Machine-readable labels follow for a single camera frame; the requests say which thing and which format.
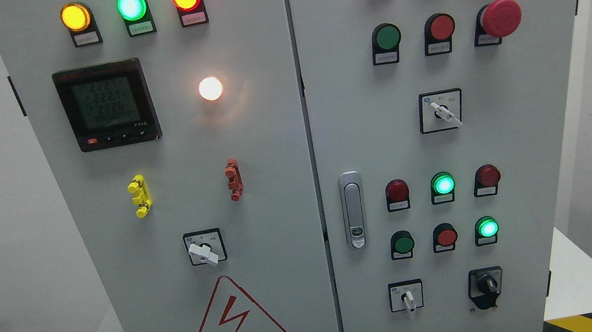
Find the red terminal block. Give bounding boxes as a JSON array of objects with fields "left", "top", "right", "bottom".
[{"left": 224, "top": 158, "right": 244, "bottom": 202}]

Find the dark red lamp middle left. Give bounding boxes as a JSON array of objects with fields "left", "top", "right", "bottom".
[{"left": 385, "top": 179, "right": 411, "bottom": 213}]

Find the white glowing lamp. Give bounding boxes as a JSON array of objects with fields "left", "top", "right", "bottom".
[{"left": 198, "top": 76, "right": 224, "bottom": 101}]

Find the green push button lower left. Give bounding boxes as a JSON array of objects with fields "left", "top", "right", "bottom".
[{"left": 389, "top": 230, "right": 415, "bottom": 260}]

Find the left grey cabinet door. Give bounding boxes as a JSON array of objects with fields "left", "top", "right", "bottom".
[{"left": 0, "top": 0, "right": 339, "bottom": 332}]

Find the grey cabinet door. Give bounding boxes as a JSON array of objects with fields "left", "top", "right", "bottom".
[
  {"left": 0, "top": 0, "right": 339, "bottom": 332},
  {"left": 289, "top": 0, "right": 576, "bottom": 332}
]

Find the green lit lamp middle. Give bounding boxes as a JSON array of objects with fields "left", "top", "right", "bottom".
[{"left": 431, "top": 171, "right": 456, "bottom": 205}]

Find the green lit lamp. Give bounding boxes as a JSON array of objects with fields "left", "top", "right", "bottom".
[
  {"left": 116, "top": 0, "right": 157, "bottom": 37},
  {"left": 431, "top": 171, "right": 456, "bottom": 205}
]

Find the green push button upper row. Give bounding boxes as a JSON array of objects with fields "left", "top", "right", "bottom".
[{"left": 371, "top": 22, "right": 401, "bottom": 66}]

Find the yellow terminal block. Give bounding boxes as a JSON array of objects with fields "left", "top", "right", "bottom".
[{"left": 127, "top": 174, "right": 152, "bottom": 219}]

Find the red push button lower middle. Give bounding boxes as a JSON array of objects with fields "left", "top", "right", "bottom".
[{"left": 432, "top": 222, "right": 459, "bottom": 253}]

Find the right grey cabinet door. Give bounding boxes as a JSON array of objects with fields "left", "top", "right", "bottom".
[{"left": 289, "top": 0, "right": 576, "bottom": 332}]

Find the red lamp middle right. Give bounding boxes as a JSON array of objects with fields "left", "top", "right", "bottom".
[{"left": 474, "top": 164, "right": 501, "bottom": 197}]

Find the black digital power meter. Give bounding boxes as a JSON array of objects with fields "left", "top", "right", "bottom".
[{"left": 52, "top": 58, "right": 162, "bottom": 152}]

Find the red push button upper row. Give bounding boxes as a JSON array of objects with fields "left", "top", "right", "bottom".
[{"left": 424, "top": 12, "right": 456, "bottom": 57}]

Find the green illuminated button lower right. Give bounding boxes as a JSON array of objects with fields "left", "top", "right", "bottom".
[{"left": 474, "top": 216, "right": 499, "bottom": 246}]

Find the red lit lamp top left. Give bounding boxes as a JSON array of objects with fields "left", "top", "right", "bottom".
[{"left": 172, "top": 0, "right": 209, "bottom": 28}]

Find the green lit lamp top left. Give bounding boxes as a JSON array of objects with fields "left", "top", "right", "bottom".
[{"left": 116, "top": 0, "right": 157, "bottom": 37}]

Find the red mushroom emergency stop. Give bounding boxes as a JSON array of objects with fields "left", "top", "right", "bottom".
[{"left": 474, "top": 0, "right": 523, "bottom": 47}]

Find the yellow indicator lamp top left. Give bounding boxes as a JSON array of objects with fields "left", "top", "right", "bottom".
[{"left": 61, "top": 2, "right": 102, "bottom": 47}]

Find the silver door latch handle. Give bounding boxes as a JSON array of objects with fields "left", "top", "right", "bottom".
[{"left": 338, "top": 171, "right": 367, "bottom": 250}]

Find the white selector switch left door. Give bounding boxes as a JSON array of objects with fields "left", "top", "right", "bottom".
[{"left": 182, "top": 227, "right": 228, "bottom": 266}]

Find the white selector switch upper right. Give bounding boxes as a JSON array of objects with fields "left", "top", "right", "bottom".
[{"left": 418, "top": 88, "right": 463, "bottom": 134}]

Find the white selector switch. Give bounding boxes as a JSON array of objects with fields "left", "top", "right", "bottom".
[
  {"left": 387, "top": 279, "right": 424, "bottom": 313},
  {"left": 418, "top": 88, "right": 463, "bottom": 134}
]

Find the white selector switch bottom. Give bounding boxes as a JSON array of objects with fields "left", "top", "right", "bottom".
[{"left": 387, "top": 279, "right": 424, "bottom": 313}]

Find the black rotary knob switch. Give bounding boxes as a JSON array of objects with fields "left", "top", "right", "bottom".
[{"left": 467, "top": 266, "right": 503, "bottom": 310}]

